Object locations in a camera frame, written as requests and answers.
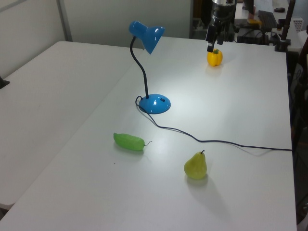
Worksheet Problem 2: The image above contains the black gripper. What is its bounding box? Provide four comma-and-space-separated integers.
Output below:
205, 4, 237, 52

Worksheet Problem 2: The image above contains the blue desk lamp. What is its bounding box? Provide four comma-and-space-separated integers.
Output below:
128, 20, 172, 115

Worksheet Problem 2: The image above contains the yellow bell pepper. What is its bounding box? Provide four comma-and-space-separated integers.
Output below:
206, 49, 223, 67

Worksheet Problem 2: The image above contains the black pole with clamp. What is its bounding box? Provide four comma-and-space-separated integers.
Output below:
274, 0, 296, 52

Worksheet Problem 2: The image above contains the white box with dots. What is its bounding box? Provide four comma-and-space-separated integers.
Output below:
293, 16, 305, 32

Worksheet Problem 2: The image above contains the yellow-green pear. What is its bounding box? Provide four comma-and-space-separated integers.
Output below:
184, 150, 208, 180

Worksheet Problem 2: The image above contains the green chili pepper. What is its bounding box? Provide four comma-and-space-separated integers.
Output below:
113, 132, 153, 152

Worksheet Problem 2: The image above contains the dark lamp power cable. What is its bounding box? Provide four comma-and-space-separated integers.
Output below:
135, 95, 293, 152

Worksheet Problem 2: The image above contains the black bracket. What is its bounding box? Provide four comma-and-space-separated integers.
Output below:
0, 75, 11, 90

